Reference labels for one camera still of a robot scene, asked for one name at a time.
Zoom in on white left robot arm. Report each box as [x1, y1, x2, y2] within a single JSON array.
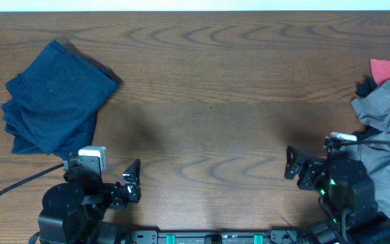
[[28, 156, 142, 244]]

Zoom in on folded navy blue shorts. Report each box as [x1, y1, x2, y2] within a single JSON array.
[[1, 67, 121, 160]]

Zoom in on black garment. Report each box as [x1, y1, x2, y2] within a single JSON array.
[[355, 77, 378, 98]]

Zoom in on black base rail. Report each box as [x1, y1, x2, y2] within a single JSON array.
[[127, 228, 309, 244]]

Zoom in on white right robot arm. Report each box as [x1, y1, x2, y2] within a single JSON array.
[[284, 146, 390, 244]]

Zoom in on navy blue shorts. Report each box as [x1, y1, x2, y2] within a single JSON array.
[[1, 67, 121, 160], [4, 39, 121, 156]]

